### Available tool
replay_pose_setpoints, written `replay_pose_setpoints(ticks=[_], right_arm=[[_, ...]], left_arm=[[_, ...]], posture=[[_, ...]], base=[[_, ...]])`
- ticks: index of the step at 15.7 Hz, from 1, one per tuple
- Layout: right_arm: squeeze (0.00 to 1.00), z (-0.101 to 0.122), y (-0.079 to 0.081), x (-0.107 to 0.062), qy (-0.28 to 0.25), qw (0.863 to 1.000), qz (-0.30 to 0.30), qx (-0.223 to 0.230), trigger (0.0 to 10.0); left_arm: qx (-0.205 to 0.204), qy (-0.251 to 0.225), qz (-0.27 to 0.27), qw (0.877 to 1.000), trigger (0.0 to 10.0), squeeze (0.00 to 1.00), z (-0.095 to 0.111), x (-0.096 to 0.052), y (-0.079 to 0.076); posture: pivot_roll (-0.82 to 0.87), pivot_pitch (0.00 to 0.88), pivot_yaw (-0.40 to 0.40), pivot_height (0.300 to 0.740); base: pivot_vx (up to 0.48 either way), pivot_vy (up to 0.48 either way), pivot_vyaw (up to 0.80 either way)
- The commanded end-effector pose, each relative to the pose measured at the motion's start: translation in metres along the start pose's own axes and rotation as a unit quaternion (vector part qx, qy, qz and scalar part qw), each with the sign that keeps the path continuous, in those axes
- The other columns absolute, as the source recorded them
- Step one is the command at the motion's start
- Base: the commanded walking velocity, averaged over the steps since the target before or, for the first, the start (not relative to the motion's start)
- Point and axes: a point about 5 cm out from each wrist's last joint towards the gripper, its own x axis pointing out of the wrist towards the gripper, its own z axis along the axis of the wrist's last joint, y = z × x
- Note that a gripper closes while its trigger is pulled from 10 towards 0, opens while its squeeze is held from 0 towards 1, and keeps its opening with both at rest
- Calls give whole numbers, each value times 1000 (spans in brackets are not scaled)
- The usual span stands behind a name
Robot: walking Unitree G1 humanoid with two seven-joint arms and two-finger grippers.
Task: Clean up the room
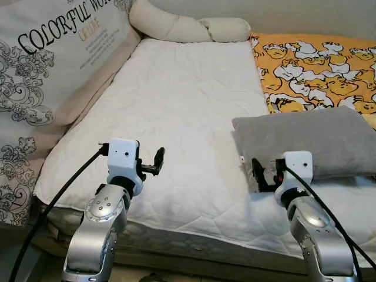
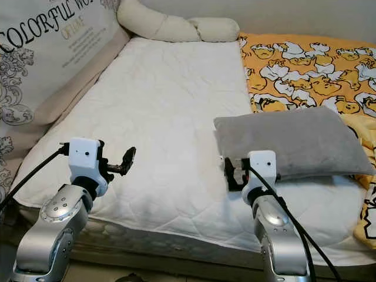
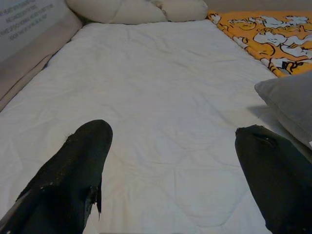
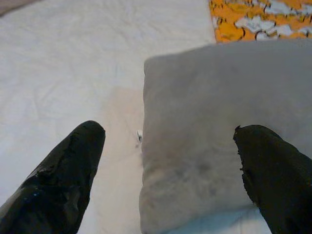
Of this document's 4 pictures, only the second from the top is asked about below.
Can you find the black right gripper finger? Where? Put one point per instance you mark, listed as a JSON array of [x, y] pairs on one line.
[[230, 173]]

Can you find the grey pillow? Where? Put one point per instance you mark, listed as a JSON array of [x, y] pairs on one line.
[[294, 141]]

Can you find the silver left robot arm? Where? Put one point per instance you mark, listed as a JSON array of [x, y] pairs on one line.
[[47, 235]]

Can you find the white quilted mattress pad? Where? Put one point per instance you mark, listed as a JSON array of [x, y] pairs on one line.
[[164, 106]]

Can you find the beige quilted mattress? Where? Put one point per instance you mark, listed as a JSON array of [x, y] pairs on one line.
[[153, 241]]

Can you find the dark grey left robot leg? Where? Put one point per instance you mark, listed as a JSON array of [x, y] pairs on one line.
[[129, 278]]

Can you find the white ornament print bed cushion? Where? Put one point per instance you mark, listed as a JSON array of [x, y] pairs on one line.
[[47, 59]]

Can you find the cream knotted bolster cushion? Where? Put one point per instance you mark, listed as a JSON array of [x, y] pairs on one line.
[[164, 26]]

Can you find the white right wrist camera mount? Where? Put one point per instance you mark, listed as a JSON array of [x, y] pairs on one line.
[[261, 164]]

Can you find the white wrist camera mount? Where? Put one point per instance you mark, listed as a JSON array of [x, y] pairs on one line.
[[83, 154], [261, 164]]

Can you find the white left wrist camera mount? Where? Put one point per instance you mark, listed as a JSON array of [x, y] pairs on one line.
[[83, 154]]

